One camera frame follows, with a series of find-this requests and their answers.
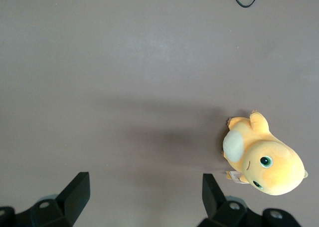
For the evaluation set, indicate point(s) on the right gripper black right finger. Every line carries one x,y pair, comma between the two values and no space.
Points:
216,212

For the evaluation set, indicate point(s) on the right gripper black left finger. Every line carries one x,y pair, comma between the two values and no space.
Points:
69,207

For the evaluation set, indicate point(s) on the orange plush toy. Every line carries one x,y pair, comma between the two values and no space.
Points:
274,162

